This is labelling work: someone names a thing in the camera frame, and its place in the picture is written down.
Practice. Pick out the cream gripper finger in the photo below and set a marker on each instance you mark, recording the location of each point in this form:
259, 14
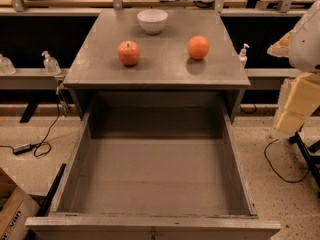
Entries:
298, 100
280, 49

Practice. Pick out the red apple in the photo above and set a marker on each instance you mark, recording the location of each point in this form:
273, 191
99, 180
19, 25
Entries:
128, 53

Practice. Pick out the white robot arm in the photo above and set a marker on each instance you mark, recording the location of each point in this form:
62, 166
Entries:
304, 51

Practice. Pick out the open grey top drawer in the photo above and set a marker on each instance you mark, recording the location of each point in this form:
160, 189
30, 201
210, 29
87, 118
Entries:
154, 166

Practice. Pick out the white pump bottle right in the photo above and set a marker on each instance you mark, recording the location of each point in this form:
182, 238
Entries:
243, 54

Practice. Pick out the black stand legs right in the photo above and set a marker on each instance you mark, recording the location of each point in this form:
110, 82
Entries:
310, 156

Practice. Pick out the orange fruit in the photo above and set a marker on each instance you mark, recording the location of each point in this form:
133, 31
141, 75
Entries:
198, 47

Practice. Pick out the white bowl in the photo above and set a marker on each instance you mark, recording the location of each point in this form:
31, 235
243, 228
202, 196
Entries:
152, 21

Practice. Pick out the grey cabinet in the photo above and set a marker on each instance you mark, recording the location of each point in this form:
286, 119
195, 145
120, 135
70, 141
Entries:
164, 62

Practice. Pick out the clear pump bottle left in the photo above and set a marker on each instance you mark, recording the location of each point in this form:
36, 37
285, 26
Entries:
50, 63

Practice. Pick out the clear glass dome left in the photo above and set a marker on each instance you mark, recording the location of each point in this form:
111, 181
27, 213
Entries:
6, 66

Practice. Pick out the cardboard box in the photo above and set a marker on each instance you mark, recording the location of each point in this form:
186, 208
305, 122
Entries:
16, 207

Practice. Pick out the black power adapter with cable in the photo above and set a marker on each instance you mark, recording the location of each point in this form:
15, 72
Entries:
43, 147

